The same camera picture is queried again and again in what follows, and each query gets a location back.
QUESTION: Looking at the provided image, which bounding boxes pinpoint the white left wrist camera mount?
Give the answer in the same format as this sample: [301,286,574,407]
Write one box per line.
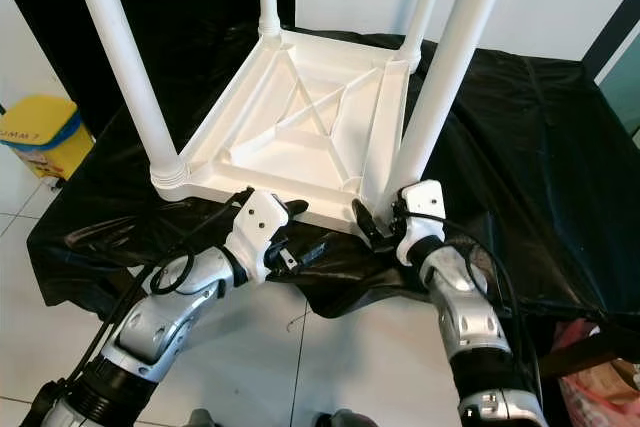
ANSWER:
[225,189,291,283]

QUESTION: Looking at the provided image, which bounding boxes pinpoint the grey robot foot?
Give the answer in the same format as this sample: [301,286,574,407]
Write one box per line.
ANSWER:
[315,409,376,427]
[185,409,216,427]

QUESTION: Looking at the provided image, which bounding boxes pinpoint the yellow bin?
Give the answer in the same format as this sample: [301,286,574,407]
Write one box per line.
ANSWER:
[0,95,96,180]

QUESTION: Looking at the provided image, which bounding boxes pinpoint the pink plastic bag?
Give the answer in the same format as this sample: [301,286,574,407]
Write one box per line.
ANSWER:
[555,319,640,427]

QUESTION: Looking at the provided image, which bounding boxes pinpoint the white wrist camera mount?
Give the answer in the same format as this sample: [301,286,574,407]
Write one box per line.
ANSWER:
[225,189,291,283]
[395,180,448,266]

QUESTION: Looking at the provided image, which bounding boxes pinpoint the black plastic table cover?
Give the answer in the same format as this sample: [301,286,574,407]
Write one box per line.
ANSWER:
[25,25,640,320]

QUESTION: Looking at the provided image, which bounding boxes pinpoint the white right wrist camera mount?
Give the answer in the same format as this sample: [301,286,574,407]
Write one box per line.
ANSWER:
[395,180,448,266]

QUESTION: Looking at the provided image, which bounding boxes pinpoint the grey left robot foot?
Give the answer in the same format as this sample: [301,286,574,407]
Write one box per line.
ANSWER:
[185,409,216,427]

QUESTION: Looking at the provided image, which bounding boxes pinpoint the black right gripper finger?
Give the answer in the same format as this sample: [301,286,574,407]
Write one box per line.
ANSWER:
[352,199,389,251]

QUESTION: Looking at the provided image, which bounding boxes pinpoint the grey right robot foot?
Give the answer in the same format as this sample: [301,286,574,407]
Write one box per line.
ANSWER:
[315,409,376,427]

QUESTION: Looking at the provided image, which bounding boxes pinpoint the white plastic table top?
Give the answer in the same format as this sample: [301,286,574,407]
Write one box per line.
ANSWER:
[150,27,421,238]

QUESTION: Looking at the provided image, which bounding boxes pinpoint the dark door frame strip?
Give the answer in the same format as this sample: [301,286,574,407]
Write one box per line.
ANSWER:
[585,7,640,83]

